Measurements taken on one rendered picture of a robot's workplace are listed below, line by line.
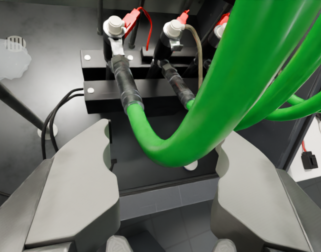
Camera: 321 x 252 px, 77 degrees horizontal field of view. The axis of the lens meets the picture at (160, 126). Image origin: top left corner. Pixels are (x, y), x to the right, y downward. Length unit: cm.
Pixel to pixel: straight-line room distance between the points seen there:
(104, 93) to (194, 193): 25
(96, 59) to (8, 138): 26
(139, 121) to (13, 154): 41
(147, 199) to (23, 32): 50
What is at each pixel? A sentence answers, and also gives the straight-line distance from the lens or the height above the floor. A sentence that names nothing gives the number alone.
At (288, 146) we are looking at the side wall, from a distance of 46.
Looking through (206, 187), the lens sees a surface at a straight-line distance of 43.
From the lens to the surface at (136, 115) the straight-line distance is 16.
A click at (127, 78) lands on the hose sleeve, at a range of 21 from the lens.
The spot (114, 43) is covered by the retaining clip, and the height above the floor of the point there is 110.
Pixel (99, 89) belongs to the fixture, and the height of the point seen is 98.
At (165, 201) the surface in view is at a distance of 40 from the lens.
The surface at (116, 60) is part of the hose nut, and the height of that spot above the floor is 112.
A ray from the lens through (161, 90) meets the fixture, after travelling 40.
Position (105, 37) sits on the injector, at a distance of 29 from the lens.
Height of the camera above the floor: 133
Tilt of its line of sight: 69 degrees down
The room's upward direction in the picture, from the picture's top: 49 degrees clockwise
